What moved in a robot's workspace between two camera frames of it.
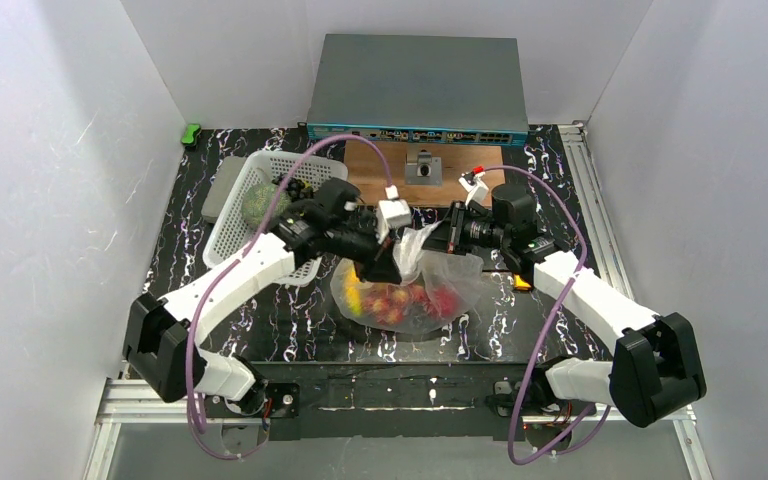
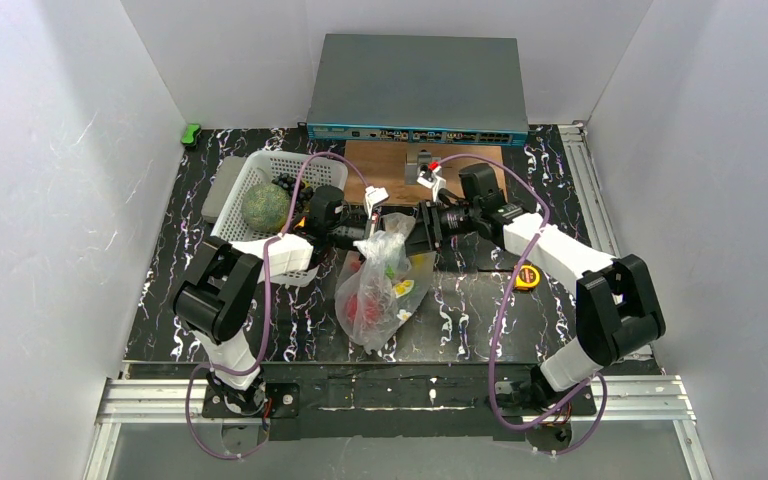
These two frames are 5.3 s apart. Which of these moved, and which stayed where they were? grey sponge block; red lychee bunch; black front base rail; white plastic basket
Moved: red lychee bunch
Stayed: white plastic basket; grey sponge block; black front base rail
